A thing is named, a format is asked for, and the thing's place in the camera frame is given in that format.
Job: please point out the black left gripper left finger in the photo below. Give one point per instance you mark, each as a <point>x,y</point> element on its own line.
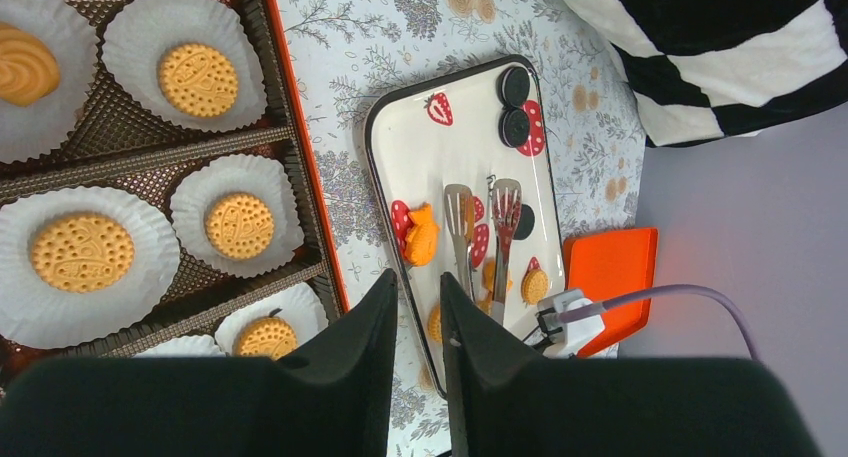
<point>329,397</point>

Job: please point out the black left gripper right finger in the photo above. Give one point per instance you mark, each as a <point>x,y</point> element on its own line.
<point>506,399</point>

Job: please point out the round tan biscuit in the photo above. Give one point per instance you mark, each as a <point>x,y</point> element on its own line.
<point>198,80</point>
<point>266,337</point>
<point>535,286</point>
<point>239,226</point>
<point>82,252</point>
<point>29,70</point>
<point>434,326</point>

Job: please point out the orange tin lid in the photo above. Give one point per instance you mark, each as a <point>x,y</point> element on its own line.
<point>611,264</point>

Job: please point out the black sandwich cookie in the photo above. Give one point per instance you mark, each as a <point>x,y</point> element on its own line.
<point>514,86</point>
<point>525,224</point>
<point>514,127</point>

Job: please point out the metal serving tongs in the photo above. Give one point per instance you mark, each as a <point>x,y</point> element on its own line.
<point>475,242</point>

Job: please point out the white strawberry tray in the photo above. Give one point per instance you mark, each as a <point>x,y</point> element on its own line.
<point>461,170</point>

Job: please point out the orange cookie tin box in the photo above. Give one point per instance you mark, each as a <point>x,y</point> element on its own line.
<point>117,143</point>

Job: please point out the white paper cupcake liner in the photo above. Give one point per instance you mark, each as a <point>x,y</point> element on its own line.
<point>185,346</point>
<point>37,315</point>
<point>298,305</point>
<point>262,177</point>
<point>36,130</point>
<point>144,30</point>

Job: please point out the orange swirl cookie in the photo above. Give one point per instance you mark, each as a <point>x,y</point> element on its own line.
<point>488,278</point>
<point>422,236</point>

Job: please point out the checkered black white pillow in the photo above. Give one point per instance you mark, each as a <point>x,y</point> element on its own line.
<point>703,70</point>

